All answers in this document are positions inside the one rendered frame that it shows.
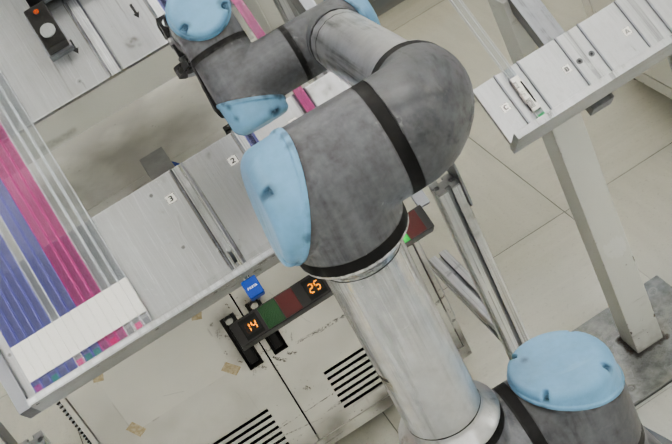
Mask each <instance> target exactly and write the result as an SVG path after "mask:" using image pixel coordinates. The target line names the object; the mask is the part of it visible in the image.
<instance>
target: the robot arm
mask: <svg viewBox="0 0 672 444"><path fill-rule="evenodd" d="M165 4H166V6H165V14H163V15H162V16H160V17H158V18H156V23H157V27H158V29H159V30H160V32H161V33H162V35H163V37H164V38H165V40H167V41H168V43H169V45H170V46H171V48H172V49H174V51H175V52H176V54H177V56H178V57H179V58H178V60H179V62H180V63H179V64H177V65H176V66H175V67H174V72H175V73H176V75H177V76H178V78H179V79H187V78H189V77H193V76H196V77H197V79H198V81H199V83H200V85H201V87H202V89H203V91H204V93H205V94H206V96H207V98H208V100H209V102H210V104H211V106H212V108H213V110H214V111H215V112H216V113H217V115H218V116H219V117H221V118H225V119H226V121H227V122H228V124H229V125H230V127H231V128H232V130H233V131H234V132H235V133H236V134H238V135H241V136H245V135H249V134H251V133H253V132H255V131H257V130H259V129H261V128H262V127H264V126H266V125H268V124H269V123H271V122H272V121H274V120H275V119H277V118H279V117H280V116H282V115H283V114H284V113H285V112H286V111H287V110H288V103H287V102H286V97H285V95H286V94H288V93H289V92H291V91H293V90H294V89H296V88H298V87H299V86H301V85H303V84H304V83H306V82H308V81H309V80H311V79H313V78H314V77H316V76H318V75H320V74H321V73H323V72H325V71H326V70H329V71H330V72H332V73H333V74H334V75H336V76H337V77H338V78H340V79H341V80H342V81H343V82H345V83H346V84H347V85H349V86H350V88H348V89H346V90H344V91H343V92H341V93H339V94H338V95H336V96H334V97H333V98H331V99H329V100H327V101H326V102H324V103H322V104H321V105H319V106H317V107H316V108H314V109H312V110H311V111H309V112H307V113H305V114H304V115H302V116H300V117H299V118H297V119H295V120H294V121H292V122H290V123H288V124H287V125H285V126H283V127H282V128H280V127H278V128H276V129H274V130H272V131H271V133H270V134H269V136H267V137H266V138H264V139H263V140H261V141H259V142H258V143H256V144H255V145H253V146H252V147H250V148H249V149H248V150H247V151H246V152H245V153H244V155H243V157H242V159H241V165H240V169H241V175H242V179H243V182H244V186H245V188H246V191H247V194H248V197H249V199H250V202H251V204H252V207H253V209H254V211H255V214H256V216H257V218H258V220H259V222H260V224H261V226H262V228H263V231H264V233H265V235H266V237H267V239H268V241H269V243H270V245H271V247H272V249H273V250H274V252H275V254H276V255H277V257H278V259H279V260H280V261H281V263H282V264H283V265H284V266H286V267H293V266H300V267H301V268H302V270H303V271H304V272H306V273H307V274H308V275H310V276H312V277H315V278H318V279H325V280H326V282H327V284H328V285H329V287H330V289H331V291H332V293H333V294H334V296H335V298H336V300H337V302H338V303H339V305H340V307H341V309H342V311H343V312H344V314H345V316H346V318H347V320H348V322H349V323H350V325H351V327H352V329H353V331H354V332H355V334H356V336H357V338H358V340H359V341H360V343H361V345H362V347H363V349H364V350H365V352H366V354H367V356H368V358H369V359H370V361H371V363H372V365H373V367H374V368H375V370H376V372H377V374H378V376H379V378H380V379H381V381H382V383H383V385H384V387H385V388H386V390H387V392H388V394H389V396H390V397H391V399H392V401H393V403H394V405H395V406H396V408H397V410H398V412H399V414H400V415H401V420H400V423H399V427H398V436H399V441H400V444H662V443H661V442H660V441H659V440H658V439H656V438H655V437H654V436H653V435H652V434H651V433H650V432H649V431H648V430H647V429H646V428H645V427H643V426H642V423H641V421H640V418H639V416H638V413H637V411H636V408H635V406H634V403H633V401H632V398H631V396H630V393H629V391H628V388H627V386H626V383H625V377H624V373H623V371H622V369H621V367H620V366H619V365H618V364H617V363H616V361H615V358H614V356H613V354H612V353H611V351H610V349H609V348H608V347H607V346H606V345H605V344H604V343H603V342H602V341H601V340H599V339H598V338H596V337H594V336H592V335H590V334H587V333H584V332H579V331H574V332H569V331H568V330H559V331H552V332H547V333H544V334H541V335H538V336H535V337H533V338H531V339H529V340H528V341H526V342H525V343H523V344H522V345H521V346H519V347H518V348H517V349H516V350H515V352H514V353H513V354H512V359H511V360H509V362H508V365H507V380H505V381H503V382H502V383H500V384H499V385H497V386H496V387H494V388H492V389H490V388H489V387H488V386H487V385H485V384H483V383H481V382H479V381H476V380H472V378H471V376H470V373H469V371H468V369H467V367H466V365H465V363H464V361H463V359H462V357H461V355H460V353H459V351H458V349H457V347H456V345H455V343H454V341H453V339H452V337H451V335H450V333H449V331H448V329H447V327H446V325H445V323H444V321H443V319H442V317H441V315H440V313H439V311H438V309H437V307H436V305H435V303H434V301H433V299H432V297H431V295H430V293H429V290H428V288H427V286H426V284H425V282H424V280H423V278H422V276H421V274H420V272H419V270H418V268H417V266H416V264H415V262H414V260H413V258H412V256H411V254H410V252H409V250H408V248H407V246H406V244H405V242H404V240H403V238H404V236H405V235H406V232H407V229H408V225H409V216H408V212H407V210H406V207H405V205H404V203H403V201H404V200H405V199H407V198H408V197H410V196H412V195H413V194H415V193H417V192H418V191H420V190H422V189H423V188H425V187H426V186H428V185H429V184H431V183H433V182H434V181H436V180H437V179H439V178H440V177H441V176H442V175H443V174H444V173H445V172H446V171H447V170H448V169H449V168H450V167H451V166H452V165H453V163H454V162H455V161H456V159H457V158H458V157H459V155H460V154H461V152H462V150H463V148H464V146H465V143H466V141H467V139H468V137H469V135H470V131H471V127H472V123H473V118H474V108H475V99H474V93H473V87H472V83H471V80H470V77H469V75H468V73H467V71H466V69H465V68H464V66H463V65H462V64H461V62H460V61H459V60H458V59H457V58H456V57H455V56H454V55H453V54H452V53H450V52H449V51H448V50H446V49H444V48H443V47H441V46H439V45H437V44H435V43H432V42H430V41H426V40H418V39H416V40H406V39H404V38H402V37H401V36H399V35H397V34H395V33H393V32H391V31H390V30H388V29H386V28H384V27H382V26H381V25H380V22H379V19H378V17H377V15H376V13H375V11H374V9H373V8H372V6H371V4H370V3H369V1H368V0H323V1H322V2H321V3H319V4H317V5H316V6H314V7H312V8H310V9H309V10H307V11H305V12H303V13H302V14H300V15H298V16H297V17H295V18H293V19H291V20H290V21H288V22H286V23H285V24H283V25H281V26H279V27H278V28H276V29H274V30H273V31H271V32H269V33H267V34H266V35H264V36H262V37H260V38H259V39H257V40H255V41H254V42H251V41H250V39H249V38H248V36H247V34H246V33H245V31H244V30H243V28H242V27H241V25H240V23H239V22H238V20H237V18H236V17H235V15H234V13H233V12H232V10H231V3H230V0H167V2H166V3H165ZM163 19H164V25H165V26H163V24H162V20H163Z"/></svg>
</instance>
